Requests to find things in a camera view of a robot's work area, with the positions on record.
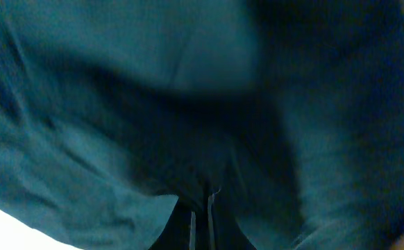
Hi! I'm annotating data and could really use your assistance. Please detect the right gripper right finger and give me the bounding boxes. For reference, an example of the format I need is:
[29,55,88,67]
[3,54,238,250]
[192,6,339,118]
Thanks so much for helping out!
[207,189,256,250]

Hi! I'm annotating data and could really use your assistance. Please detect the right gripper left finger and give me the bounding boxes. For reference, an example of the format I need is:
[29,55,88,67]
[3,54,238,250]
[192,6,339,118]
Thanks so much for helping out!
[149,199,196,250]

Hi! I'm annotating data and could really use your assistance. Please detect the dark teal black shorts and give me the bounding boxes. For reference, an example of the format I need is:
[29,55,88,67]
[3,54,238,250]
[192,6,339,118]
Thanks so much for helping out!
[0,1,404,249]

